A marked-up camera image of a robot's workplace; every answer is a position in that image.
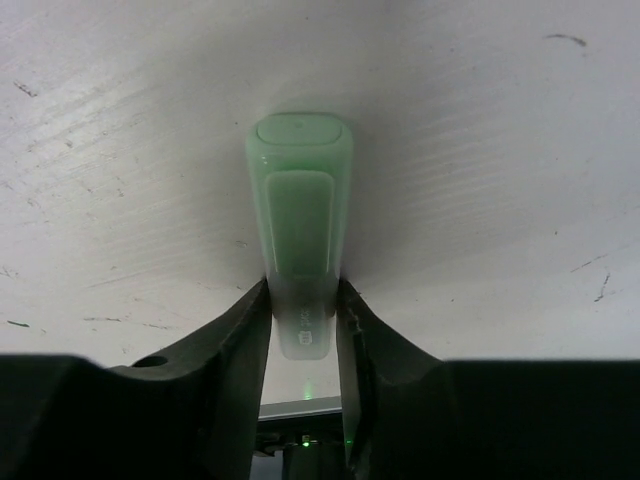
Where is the green highlighter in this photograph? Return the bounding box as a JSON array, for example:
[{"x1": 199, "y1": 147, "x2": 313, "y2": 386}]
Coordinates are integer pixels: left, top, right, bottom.
[{"x1": 245, "y1": 112, "x2": 354, "y2": 361}]

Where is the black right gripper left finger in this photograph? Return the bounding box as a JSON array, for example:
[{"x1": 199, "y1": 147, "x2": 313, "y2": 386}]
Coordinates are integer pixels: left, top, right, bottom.
[{"x1": 1, "y1": 282, "x2": 271, "y2": 479}]

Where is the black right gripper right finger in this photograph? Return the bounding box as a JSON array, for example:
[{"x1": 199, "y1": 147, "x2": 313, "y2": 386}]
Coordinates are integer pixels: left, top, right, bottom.
[{"x1": 336, "y1": 281, "x2": 639, "y2": 479}]

